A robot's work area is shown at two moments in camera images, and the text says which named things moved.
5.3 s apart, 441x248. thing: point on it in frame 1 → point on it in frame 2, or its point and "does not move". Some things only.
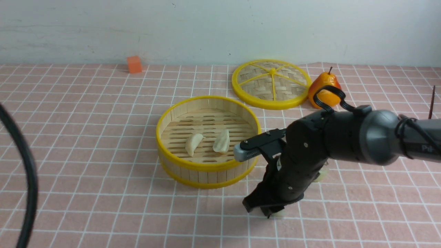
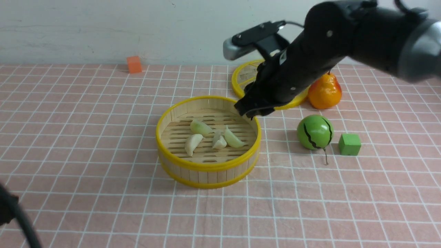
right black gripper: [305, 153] → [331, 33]
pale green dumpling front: [279, 214] → [198, 127]
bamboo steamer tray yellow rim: [195, 139] does not move
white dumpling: [192, 142] does not move
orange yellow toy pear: [330, 97] does not move
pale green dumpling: [323, 174] → [232, 140]
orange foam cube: [134, 64] does not move
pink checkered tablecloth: [91, 131] does not move
